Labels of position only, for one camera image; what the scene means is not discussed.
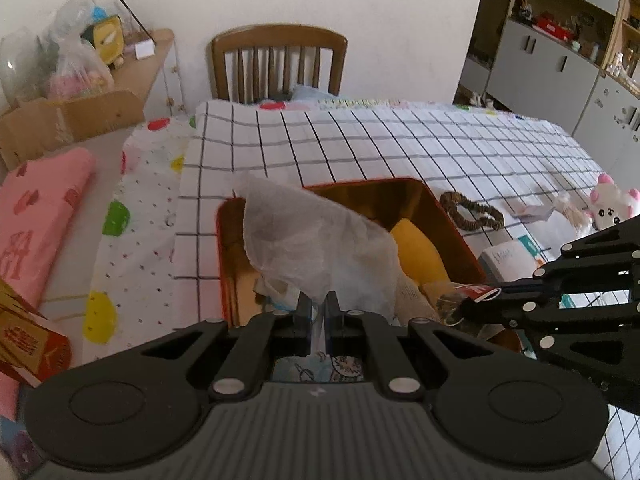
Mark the white non-woven cloth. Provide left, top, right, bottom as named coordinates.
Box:
left=234, top=174, right=401, bottom=320

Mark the brown hair scrunchie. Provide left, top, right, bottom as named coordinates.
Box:
left=439, top=191, right=506, bottom=232

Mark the cotton swab pack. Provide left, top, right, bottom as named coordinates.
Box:
left=553, top=192, right=592, bottom=236

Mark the yellow soft item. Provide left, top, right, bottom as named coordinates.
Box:
left=390, top=218, right=450, bottom=286

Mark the white pink plush toy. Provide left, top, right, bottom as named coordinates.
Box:
left=589, top=174, right=640, bottom=231

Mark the pink white tissue packet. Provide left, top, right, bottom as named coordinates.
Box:
left=513, top=205, right=554, bottom=223

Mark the red storage box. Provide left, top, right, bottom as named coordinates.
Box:
left=216, top=174, right=485, bottom=327

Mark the black grid white tablecloth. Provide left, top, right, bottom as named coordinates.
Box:
left=171, top=98, right=640, bottom=480

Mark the red yellow carton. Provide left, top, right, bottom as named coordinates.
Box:
left=0, top=282, right=72, bottom=387

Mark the light blue seat cushion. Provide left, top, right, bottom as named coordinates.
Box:
left=290, top=84, right=335, bottom=102

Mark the pink folded towel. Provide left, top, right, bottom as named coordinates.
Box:
left=1, top=148, right=96, bottom=420

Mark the wooden side cabinet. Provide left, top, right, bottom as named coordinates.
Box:
left=112, top=28, right=186, bottom=120

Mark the wooden chair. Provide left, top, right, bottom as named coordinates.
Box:
left=210, top=24, right=348, bottom=104

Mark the small white box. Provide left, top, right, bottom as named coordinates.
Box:
left=134, top=39, right=155, bottom=60

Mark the cardboard box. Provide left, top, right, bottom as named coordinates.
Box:
left=1, top=90, right=144, bottom=170

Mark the clear plastic bag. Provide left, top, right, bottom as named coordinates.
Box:
left=43, top=0, right=114, bottom=101

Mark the yellow tissue holder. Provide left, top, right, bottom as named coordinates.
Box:
left=81, top=15, right=125, bottom=66

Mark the grey wooden wall cabinet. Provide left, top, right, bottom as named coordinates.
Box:
left=458, top=0, right=639, bottom=182

